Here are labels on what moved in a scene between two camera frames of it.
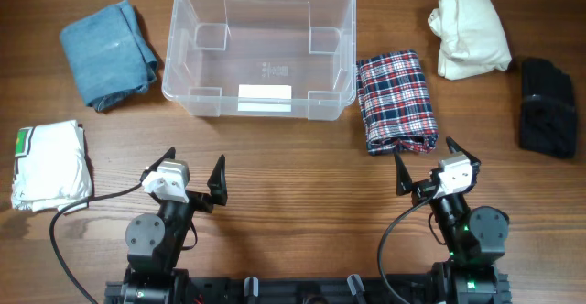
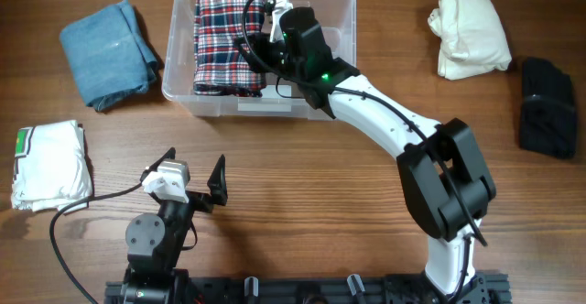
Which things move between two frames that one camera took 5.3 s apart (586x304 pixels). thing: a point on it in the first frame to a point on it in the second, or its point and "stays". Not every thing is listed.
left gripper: [218, 190] stays
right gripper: [423, 189] to [258, 59]
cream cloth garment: [472, 38] stays
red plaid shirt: [396, 105] to [220, 68]
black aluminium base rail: [314, 289] stays
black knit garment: [548, 115] stays
